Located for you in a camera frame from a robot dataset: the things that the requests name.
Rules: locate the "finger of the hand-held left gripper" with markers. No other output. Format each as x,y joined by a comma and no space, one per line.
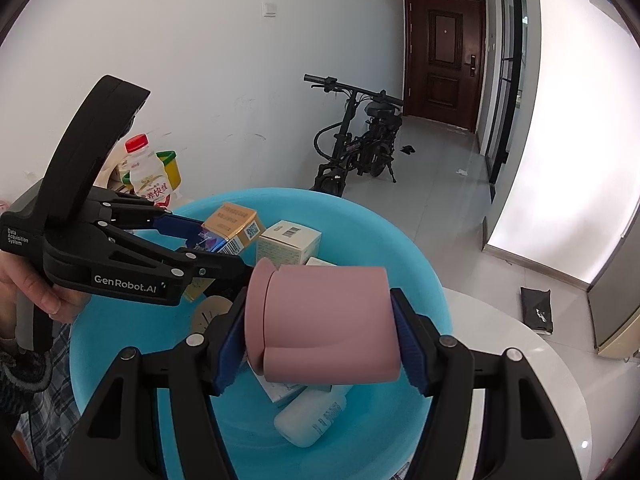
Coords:
220,270
180,225

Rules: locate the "black bicycle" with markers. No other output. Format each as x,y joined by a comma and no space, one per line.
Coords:
360,145

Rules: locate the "small white box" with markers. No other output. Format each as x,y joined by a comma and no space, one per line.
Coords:
320,262
282,390

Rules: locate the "pink cup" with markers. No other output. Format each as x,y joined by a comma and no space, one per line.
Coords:
325,325

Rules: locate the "white light switch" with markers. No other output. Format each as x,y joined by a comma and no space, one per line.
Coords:
269,8

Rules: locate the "green rimmed yellow container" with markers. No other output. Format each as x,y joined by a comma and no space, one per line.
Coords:
172,172

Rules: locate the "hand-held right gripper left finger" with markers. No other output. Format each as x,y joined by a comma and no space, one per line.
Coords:
230,355

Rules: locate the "white round desktop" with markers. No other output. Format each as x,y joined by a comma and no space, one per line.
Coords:
500,340

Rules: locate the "dark brown entrance door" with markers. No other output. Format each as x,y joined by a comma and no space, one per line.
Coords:
445,60

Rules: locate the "black bag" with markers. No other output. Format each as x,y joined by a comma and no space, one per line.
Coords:
537,310

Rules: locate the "pale cardboard box with barcode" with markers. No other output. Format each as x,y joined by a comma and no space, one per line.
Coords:
287,245

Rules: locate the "round tan slotted disc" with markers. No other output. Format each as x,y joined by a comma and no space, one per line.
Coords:
210,312

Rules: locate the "black framed glass door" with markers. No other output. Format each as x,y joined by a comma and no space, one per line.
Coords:
500,110

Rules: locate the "person's left hand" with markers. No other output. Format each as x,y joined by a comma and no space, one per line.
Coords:
65,305

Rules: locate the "beige refrigerator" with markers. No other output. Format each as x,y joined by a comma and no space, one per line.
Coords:
617,320

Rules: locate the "red capped drink bottle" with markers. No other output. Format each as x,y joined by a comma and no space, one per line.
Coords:
147,175

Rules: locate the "light blue plastic basin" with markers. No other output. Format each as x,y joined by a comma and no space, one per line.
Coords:
240,430

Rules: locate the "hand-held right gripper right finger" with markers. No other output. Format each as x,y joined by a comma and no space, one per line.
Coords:
407,350

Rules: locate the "blue plaid cloth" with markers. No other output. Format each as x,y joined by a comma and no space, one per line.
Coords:
60,385

